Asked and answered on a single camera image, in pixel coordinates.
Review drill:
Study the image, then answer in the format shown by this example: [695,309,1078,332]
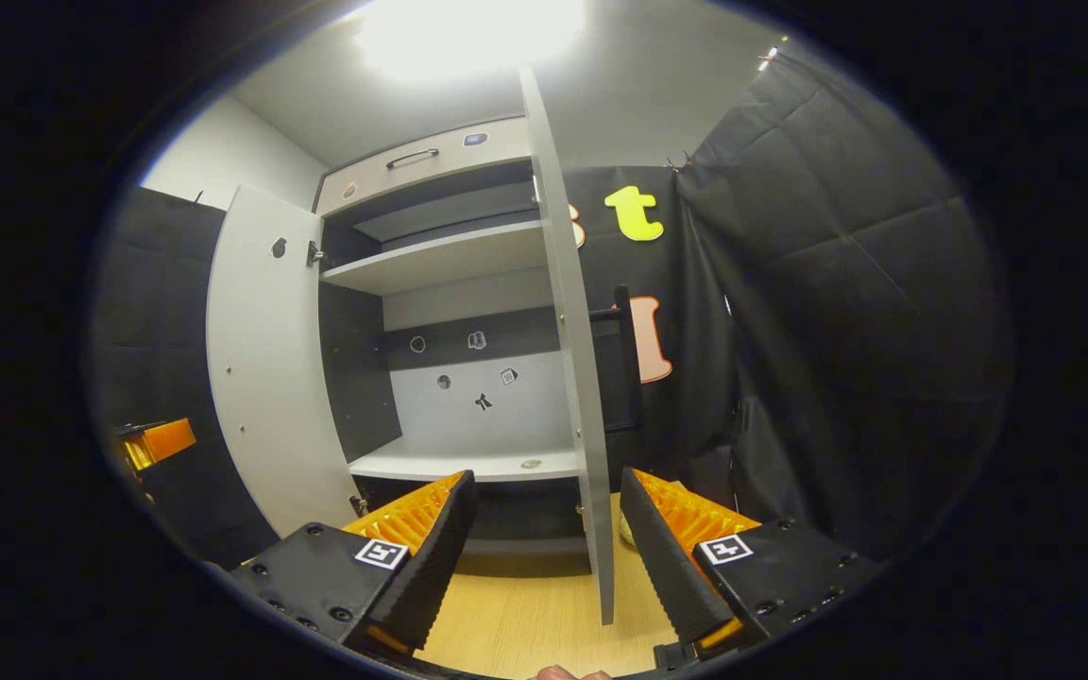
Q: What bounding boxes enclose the grey cabinet drawer front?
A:
[315,116,534,216]

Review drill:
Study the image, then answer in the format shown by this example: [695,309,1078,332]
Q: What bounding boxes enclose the grey cabinet door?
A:
[518,66,644,626]
[206,184,361,539]

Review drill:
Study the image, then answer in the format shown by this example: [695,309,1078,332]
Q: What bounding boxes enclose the grey double-door shoe cabinet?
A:
[313,113,602,577]

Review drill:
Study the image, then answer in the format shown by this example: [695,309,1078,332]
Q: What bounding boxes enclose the large ceiling light panel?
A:
[355,0,587,81]

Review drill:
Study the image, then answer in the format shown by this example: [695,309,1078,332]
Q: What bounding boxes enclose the black backdrop cloth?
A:
[91,47,1017,568]

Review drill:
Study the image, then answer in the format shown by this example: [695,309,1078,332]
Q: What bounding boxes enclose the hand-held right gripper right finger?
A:
[618,467,885,667]

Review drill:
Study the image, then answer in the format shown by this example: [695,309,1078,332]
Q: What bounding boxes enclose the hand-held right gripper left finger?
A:
[228,469,477,657]

